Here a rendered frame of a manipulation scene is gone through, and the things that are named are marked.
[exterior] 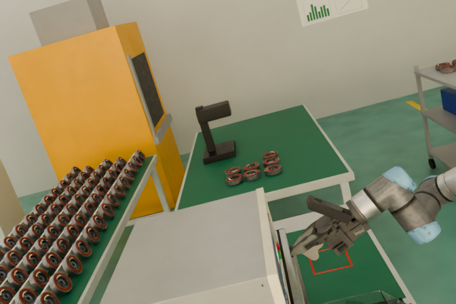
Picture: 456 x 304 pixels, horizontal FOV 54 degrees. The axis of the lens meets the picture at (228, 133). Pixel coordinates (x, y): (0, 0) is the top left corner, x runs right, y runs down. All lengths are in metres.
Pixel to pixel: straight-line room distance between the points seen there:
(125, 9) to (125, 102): 2.07
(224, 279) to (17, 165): 6.48
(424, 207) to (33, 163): 6.42
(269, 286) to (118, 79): 3.75
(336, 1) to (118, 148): 3.46
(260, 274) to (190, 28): 5.43
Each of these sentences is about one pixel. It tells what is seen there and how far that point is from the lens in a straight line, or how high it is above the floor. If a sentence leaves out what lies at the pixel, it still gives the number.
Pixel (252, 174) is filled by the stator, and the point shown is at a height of 0.79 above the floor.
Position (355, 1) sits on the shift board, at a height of 1.43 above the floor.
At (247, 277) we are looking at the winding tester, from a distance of 0.95.
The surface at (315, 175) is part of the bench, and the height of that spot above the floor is 0.75.
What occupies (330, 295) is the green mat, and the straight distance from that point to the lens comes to 1.79.
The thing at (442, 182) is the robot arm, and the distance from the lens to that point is 1.28.
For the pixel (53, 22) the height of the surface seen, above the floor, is 2.14.
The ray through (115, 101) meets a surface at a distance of 4.57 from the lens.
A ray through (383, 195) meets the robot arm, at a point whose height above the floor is 1.30.
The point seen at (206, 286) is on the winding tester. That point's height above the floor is 1.32.
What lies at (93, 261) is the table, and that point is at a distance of 2.62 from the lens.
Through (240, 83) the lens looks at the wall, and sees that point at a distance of 6.27.
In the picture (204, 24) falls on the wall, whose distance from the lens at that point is 6.19.
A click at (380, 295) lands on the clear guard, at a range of 1.25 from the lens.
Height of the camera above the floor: 1.84
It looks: 15 degrees down
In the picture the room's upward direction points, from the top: 16 degrees counter-clockwise
